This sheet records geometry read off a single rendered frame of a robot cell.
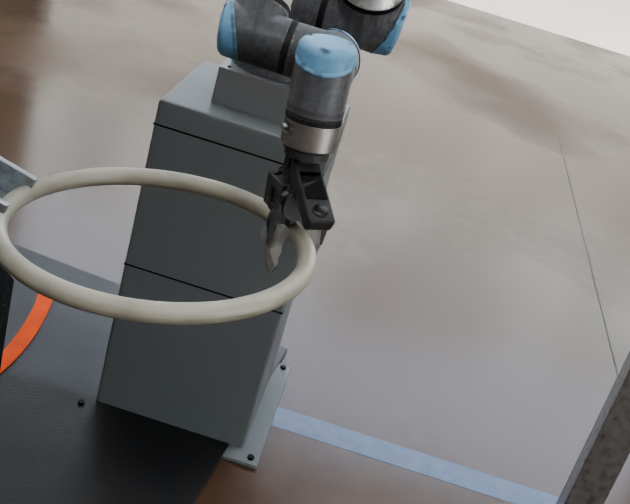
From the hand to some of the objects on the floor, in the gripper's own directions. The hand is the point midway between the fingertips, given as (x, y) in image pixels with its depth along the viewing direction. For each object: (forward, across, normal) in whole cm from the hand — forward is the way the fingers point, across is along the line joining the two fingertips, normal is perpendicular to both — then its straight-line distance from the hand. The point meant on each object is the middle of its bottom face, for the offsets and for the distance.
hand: (289, 267), depth 161 cm
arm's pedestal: (+82, -22, -87) cm, 121 cm away
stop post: (+90, -88, -6) cm, 126 cm away
